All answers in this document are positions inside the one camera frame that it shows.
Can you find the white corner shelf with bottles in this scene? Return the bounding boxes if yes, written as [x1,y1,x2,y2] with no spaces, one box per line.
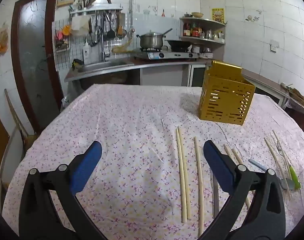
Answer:
[179,11,228,46]

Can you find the metal wall rack shelf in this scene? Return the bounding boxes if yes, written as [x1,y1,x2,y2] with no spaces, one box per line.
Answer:
[70,3,124,15]

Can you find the grey handled metal spoon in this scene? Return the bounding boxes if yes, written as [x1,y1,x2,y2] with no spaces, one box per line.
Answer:
[249,158,295,190]

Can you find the chrome kitchen faucet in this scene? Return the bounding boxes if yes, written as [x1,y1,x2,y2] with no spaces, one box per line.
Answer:
[94,26,107,62]

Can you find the gold perforated utensil holder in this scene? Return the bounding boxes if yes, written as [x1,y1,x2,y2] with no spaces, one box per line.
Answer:
[197,60,256,126]

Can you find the hanging plastic bags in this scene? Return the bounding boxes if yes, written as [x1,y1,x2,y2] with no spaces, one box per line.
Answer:
[0,22,9,57]

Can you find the grey wall pipe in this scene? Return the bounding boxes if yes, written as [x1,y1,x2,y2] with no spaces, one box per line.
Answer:
[129,0,135,30]

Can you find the green handled metal fork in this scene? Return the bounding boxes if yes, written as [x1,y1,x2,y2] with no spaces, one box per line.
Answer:
[276,141,302,190]

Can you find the white soap bottle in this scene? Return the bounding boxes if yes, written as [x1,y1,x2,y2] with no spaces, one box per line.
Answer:
[82,41,91,64]

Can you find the black hanging spatula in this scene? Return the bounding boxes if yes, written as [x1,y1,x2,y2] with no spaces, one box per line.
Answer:
[106,12,116,39]

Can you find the white wire grid rack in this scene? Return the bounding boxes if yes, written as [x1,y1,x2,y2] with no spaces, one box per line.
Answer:
[52,17,73,71]

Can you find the stainless steel sink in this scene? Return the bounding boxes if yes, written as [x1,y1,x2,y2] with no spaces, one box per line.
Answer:
[72,59,135,73]

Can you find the white kitchen cabinet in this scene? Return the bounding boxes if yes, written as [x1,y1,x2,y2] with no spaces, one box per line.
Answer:
[139,64,207,87]

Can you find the yellow wall sticker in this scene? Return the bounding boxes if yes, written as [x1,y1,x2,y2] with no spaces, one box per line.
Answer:
[212,7,225,23]

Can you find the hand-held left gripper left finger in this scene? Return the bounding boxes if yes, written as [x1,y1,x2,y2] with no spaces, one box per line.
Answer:
[18,141,110,240]

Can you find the stainless gas stove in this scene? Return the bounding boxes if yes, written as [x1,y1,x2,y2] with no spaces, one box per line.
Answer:
[133,47,200,60]

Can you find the white hanging plastic bag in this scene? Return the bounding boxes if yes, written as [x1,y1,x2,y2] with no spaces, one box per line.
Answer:
[71,15,90,36]

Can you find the stainless steel cooking pot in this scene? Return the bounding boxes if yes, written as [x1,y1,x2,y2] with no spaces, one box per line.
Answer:
[136,28,173,49]

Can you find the black wok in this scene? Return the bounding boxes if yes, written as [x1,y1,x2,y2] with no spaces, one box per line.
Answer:
[166,39,192,51]

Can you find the floral pink white tablecloth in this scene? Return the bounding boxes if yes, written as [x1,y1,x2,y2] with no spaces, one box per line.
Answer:
[2,83,304,240]

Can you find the stainless kitchen counter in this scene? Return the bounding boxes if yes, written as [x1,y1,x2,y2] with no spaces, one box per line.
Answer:
[65,58,210,82]

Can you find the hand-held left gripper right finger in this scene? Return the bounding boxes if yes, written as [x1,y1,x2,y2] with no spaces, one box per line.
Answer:
[197,140,286,240]

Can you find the dark brown framed door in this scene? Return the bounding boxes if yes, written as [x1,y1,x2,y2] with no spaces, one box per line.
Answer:
[11,0,65,134]

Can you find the cluttered side table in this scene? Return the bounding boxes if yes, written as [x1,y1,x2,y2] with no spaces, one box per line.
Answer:
[242,69,304,132]

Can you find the silver metal utensil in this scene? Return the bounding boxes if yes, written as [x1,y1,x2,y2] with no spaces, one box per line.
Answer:
[212,172,219,219]

